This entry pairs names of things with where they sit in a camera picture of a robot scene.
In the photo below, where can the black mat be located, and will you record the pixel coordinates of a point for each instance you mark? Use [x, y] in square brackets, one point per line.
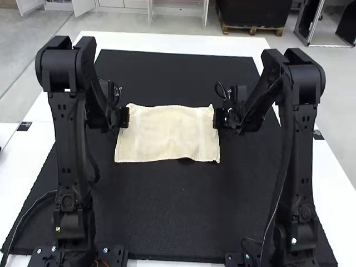
[178, 200]

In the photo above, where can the white frame stand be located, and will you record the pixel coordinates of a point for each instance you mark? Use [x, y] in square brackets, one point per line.
[205, 12]

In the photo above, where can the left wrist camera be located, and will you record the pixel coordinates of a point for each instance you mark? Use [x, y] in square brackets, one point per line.
[107, 86]

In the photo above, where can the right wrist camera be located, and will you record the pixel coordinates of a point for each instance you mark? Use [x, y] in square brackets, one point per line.
[241, 91]

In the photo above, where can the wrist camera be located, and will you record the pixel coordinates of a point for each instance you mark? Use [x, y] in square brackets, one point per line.
[241, 91]
[107, 86]

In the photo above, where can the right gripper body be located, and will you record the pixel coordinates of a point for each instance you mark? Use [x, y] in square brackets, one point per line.
[222, 119]

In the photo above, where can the wooden pallet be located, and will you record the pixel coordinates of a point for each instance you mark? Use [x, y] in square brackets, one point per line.
[250, 29]

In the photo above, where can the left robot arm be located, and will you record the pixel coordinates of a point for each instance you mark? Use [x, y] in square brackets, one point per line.
[66, 133]

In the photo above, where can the black board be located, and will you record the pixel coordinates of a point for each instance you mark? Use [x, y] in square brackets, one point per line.
[346, 25]

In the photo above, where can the black crate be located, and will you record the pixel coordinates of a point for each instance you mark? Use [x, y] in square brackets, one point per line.
[250, 11]

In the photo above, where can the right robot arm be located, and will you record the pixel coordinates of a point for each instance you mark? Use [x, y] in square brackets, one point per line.
[303, 133]

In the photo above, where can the pale towel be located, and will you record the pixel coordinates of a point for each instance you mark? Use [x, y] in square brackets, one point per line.
[167, 130]

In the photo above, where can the open grey cupboard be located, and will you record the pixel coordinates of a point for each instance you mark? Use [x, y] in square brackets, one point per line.
[83, 7]

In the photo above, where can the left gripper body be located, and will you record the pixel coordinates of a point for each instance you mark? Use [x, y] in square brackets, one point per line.
[124, 118]

